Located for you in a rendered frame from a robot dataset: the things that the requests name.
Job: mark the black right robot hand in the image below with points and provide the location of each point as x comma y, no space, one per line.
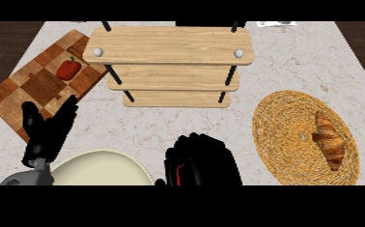
201,160

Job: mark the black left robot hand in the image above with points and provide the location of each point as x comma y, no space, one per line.
47,131

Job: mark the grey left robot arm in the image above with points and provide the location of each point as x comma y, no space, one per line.
30,174

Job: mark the woven straw placemat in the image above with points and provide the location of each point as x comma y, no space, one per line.
297,140

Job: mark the wooden tiered shelf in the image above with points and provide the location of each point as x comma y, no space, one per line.
168,65

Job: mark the checkered wooden cutting board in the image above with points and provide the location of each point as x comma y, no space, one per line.
40,82

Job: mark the cream round plate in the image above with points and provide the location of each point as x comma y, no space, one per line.
102,169

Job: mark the red bell pepper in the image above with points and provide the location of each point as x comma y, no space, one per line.
68,69

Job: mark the brown croissant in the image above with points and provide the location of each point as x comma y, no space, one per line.
328,140

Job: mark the white patterned object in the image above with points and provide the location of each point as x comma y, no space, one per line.
276,23

